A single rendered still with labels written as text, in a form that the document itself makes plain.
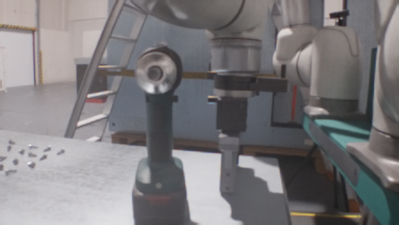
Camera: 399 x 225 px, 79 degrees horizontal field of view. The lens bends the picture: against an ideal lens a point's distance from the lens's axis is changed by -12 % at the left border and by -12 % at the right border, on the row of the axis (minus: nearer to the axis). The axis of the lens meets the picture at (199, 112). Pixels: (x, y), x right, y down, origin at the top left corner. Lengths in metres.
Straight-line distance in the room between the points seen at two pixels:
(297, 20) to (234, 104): 0.63
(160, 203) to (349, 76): 0.64
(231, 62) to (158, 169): 0.20
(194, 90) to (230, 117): 2.05
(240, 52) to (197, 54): 2.02
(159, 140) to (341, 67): 0.59
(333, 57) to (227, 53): 0.44
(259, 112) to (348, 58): 1.65
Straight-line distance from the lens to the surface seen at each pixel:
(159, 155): 0.38
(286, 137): 2.45
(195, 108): 2.49
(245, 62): 0.45
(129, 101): 2.75
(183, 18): 0.33
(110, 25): 1.92
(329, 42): 0.84
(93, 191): 0.49
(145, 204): 0.37
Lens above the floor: 0.86
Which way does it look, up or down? 10 degrees down
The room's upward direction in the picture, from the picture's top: 1 degrees clockwise
